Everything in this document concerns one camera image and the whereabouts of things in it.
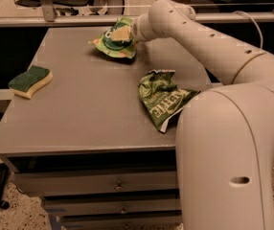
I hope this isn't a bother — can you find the green and yellow sponge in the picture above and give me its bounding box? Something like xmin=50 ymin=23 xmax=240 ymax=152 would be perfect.
xmin=9 ymin=65 xmax=53 ymax=99

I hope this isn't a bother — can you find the white cable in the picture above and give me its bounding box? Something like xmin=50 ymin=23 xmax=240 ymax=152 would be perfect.
xmin=233 ymin=11 xmax=264 ymax=50

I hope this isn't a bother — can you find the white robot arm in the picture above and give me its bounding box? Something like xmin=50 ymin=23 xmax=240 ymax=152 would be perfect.
xmin=111 ymin=0 xmax=274 ymax=230

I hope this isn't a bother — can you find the green rice chip bag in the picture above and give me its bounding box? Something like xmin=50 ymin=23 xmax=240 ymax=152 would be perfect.
xmin=90 ymin=17 xmax=136 ymax=59

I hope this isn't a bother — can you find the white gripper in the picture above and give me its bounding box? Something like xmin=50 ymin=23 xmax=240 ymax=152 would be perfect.
xmin=110 ymin=13 xmax=158 ymax=42

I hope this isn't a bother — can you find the grey drawer cabinet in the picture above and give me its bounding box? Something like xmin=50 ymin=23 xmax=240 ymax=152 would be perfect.
xmin=0 ymin=27 xmax=210 ymax=230

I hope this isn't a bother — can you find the metal railing frame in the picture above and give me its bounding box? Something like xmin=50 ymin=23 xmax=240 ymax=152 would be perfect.
xmin=0 ymin=0 xmax=274 ymax=27

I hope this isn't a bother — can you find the crumpled green kettle chip bag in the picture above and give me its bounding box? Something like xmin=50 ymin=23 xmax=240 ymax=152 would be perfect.
xmin=138 ymin=70 xmax=200 ymax=133

